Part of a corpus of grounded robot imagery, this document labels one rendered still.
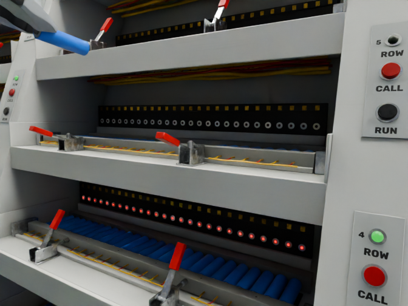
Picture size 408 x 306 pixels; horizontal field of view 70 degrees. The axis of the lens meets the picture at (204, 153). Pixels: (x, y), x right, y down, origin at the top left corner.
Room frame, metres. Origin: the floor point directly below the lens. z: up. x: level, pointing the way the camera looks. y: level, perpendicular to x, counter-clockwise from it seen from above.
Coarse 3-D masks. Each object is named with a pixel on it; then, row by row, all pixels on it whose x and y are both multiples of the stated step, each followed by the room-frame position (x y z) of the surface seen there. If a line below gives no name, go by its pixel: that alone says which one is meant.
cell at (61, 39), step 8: (40, 32) 0.31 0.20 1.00; (48, 32) 0.31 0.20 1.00; (56, 32) 0.32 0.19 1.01; (40, 40) 0.32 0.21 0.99; (48, 40) 0.32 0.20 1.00; (56, 40) 0.32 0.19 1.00; (64, 40) 0.33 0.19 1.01; (72, 40) 0.34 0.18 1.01; (80, 40) 0.35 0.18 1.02; (64, 48) 0.34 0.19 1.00; (72, 48) 0.34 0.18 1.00; (80, 48) 0.35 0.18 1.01; (88, 48) 0.36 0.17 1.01
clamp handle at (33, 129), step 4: (32, 128) 0.47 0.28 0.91; (36, 128) 0.48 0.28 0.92; (40, 128) 0.48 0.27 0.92; (36, 132) 0.48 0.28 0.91; (40, 132) 0.48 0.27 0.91; (44, 132) 0.49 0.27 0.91; (48, 132) 0.49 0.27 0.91; (52, 132) 0.50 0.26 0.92; (48, 136) 0.50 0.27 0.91; (52, 136) 0.50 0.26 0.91; (56, 136) 0.51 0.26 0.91; (68, 136) 0.53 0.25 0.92
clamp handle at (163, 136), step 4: (160, 132) 0.34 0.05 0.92; (164, 132) 0.34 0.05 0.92; (156, 136) 0.34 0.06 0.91; (160, 136) 0.34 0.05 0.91; (164, 136) 0.34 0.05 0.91; (168, 136) 0.34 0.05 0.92; (160, 140) 0.35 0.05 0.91; (164, 140) 0.35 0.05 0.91; (168, 140) 0.35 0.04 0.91; (172, 140) 0.35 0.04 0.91; (176, 140) 0.36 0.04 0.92; (172, 144) 0.36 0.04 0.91; (176, 144) 0.36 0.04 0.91; (180, 144) 0.37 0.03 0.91; (188, 144) 0.40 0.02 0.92; (192, 144) 0.40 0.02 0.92; (180, 148) 0.38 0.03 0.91; (184, 148) 0.38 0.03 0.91; (188, 148) 0.39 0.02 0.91; (192, 148) 0.40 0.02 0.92
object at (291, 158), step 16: (96, 144) 0.55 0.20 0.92; (112, 144) 0.52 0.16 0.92; (128, 144) 0.50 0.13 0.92; (144, 144) 0.48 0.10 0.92; (160, 144) 0.47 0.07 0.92; (224, 160) 0.39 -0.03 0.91; (240, 160) 0.38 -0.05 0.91; (256, 160) 0.39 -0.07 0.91; (272, 160) 0.38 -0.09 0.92; (288, 160) 0.36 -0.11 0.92; (304, 160) 0.35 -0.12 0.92
